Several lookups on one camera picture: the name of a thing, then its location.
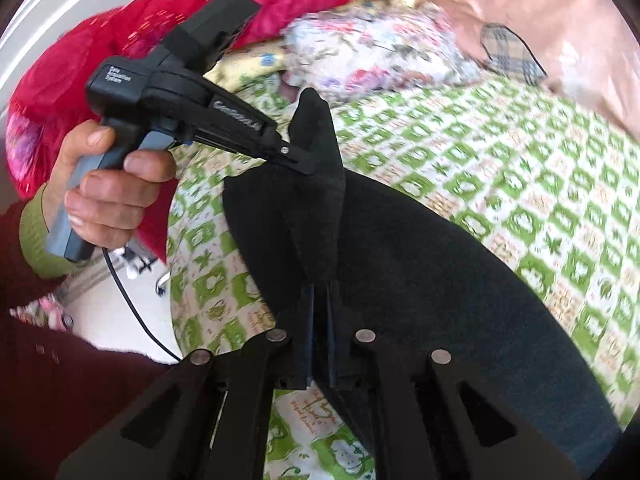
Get black fleece pants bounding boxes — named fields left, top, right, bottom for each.
left=224, top=89, right=622, bottom=479

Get red sleeve left forearm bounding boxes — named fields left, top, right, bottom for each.
left=1, top=194, right=168, bottom=479

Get person left hand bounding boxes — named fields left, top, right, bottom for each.
left=42, top=120, right=176, bottom=249

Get red floral blanket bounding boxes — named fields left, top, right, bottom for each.
left=4, top=0, right=407, bottom=261

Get yellow floral cloth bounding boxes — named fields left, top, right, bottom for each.
left=205, top=0, right=418, bottom=92

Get white floral pillow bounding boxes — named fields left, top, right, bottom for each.
left=283, top=6, right=480, bottom=103

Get green white patterned bedsheet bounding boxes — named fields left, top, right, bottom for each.
left=167, top=71, right=640, bottom=480

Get pink heart pattern duvet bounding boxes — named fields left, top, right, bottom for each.
left=430, top=0, right=639, bottom=136

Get black camera module left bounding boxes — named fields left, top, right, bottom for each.
left=158, top=0, right=262, bottom=74

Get black cable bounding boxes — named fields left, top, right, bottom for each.
left=102, top=246, right=184, bottom=363

